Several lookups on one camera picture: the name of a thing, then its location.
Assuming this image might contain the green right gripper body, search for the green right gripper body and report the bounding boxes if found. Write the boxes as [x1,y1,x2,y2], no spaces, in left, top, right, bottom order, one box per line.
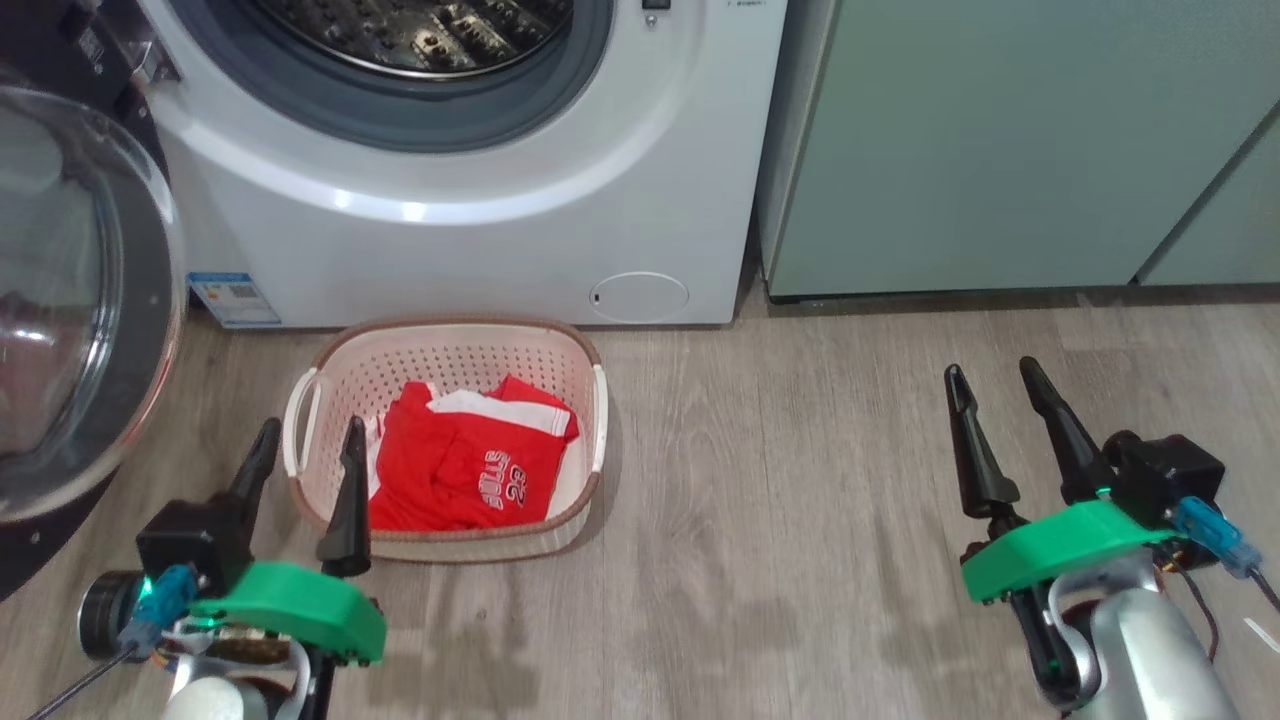
[960,497,1181,605]

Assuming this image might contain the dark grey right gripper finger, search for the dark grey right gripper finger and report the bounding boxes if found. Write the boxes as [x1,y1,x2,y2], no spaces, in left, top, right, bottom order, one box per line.
[944,364,1027,537]
[1019,356,1117,505]

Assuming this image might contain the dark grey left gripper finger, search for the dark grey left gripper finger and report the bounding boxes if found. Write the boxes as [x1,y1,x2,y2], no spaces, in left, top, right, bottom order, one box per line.
[317,415,374,580]
[227,418,284,522]

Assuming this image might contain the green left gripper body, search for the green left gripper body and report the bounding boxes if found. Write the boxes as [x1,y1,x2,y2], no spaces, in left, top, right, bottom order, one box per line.
[188,560,388,669]

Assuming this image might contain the red white-trimmed garment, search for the red white-trimmed garment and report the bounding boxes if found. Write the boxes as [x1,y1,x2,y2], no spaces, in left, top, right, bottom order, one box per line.
[365,380,471,533]

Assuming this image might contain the red Bulls 23 garment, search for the red Bulls 23 garment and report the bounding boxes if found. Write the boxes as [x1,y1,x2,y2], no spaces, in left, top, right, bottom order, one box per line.
[430,375,581,529]

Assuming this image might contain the washing machine glass door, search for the washing machine glass door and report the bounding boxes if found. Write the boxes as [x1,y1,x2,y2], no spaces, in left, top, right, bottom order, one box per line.
[0,0,188,601]

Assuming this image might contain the white front-load washing machine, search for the white front-load washing machine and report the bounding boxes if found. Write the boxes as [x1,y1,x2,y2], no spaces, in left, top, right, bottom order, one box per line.
[135,0,791,329]

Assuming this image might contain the stainless steel washing machine drum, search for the stainless steel washing machine drum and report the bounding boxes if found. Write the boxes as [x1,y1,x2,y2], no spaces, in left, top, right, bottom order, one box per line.
[245,0,579,81]

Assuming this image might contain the blue energy label sticker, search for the blue energy label sticker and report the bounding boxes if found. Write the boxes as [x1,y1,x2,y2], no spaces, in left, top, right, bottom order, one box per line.
[187,272,283,329]

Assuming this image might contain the cream perforated laundry basket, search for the cream perforated laundry basket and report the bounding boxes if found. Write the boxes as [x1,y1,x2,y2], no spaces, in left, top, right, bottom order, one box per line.
[282,317,611,563]

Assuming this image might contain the pale green cabinet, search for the pale green cabinet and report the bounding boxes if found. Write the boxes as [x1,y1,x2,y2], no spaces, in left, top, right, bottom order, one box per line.
[755,0,1280,301]

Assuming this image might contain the round white filter cover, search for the round white filter cover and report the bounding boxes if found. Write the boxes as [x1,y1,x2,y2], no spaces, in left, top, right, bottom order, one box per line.
[588,272,691,324]

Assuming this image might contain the blue cable connector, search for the blue cable connector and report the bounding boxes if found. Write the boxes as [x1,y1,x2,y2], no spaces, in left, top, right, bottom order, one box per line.
[1168,497,1263,579]
[120,563,199,651]

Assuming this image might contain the thin red black cable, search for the thin red black cable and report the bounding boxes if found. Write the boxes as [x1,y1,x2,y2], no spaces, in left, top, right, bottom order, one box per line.
[1165,560,1223,663]

